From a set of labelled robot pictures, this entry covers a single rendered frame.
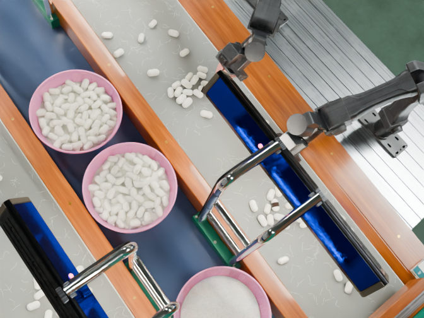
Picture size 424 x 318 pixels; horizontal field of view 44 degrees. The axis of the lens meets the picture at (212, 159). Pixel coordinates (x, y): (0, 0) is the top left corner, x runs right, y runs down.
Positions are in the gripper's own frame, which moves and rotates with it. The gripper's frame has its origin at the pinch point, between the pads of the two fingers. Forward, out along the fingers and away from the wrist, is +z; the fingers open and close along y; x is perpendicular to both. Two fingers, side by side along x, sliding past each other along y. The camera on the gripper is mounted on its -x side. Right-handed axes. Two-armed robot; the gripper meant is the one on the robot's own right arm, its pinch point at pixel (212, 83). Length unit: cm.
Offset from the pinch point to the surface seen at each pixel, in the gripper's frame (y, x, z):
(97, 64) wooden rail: -26.5, -11.1, 21.6
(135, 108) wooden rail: -8.0, -10.5, 20.5
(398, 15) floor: -4, 155, -57
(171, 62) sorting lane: -15.6, 3.7, 7.5
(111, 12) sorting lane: -40.8, -0.2, 12.1
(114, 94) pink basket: -15.5, -11.1, 23.2
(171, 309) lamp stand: 45, -56, 19
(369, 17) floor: -12, 145, -45
